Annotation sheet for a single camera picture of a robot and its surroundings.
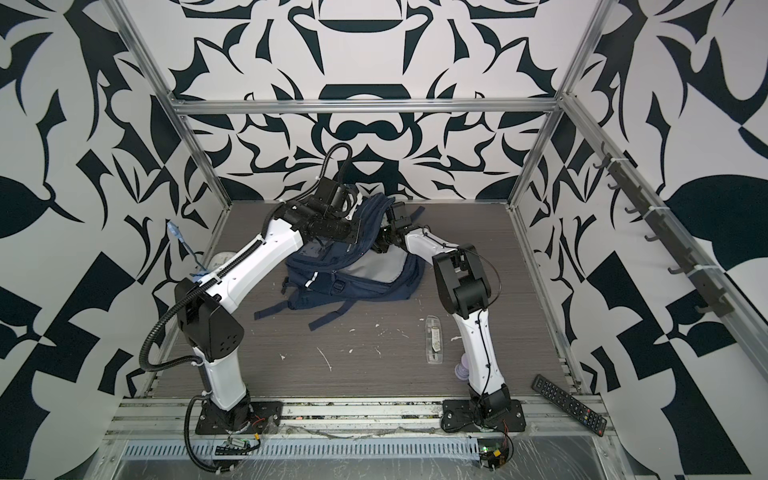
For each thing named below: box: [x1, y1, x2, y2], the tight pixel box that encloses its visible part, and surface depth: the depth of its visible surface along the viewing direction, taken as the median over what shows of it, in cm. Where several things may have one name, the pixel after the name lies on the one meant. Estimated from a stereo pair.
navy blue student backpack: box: [253, 193, 426, 332], surface depth 93 cm
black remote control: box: [531, 374, 607, 437], surface depth 77 cm
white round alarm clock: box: [209, 251, 236, 272], surface depth 102 cm
